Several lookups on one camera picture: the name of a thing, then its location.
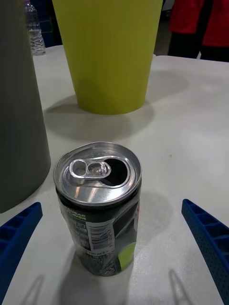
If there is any clear plastic water bottle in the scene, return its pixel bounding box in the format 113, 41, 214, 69
23, 0, 46, 57

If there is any person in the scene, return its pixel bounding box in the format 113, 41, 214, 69
167, 0, 229, 63

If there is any grey plastic waste bin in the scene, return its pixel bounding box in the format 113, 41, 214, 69
0, 0, 52, 214

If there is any yellow-green plastic waste bin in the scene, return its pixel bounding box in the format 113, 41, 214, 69
52, 0, 164, 116

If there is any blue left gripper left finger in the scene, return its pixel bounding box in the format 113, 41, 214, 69
0, 202, 43, 305

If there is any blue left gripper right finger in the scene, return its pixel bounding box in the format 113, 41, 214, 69
181, 199, 229, 305

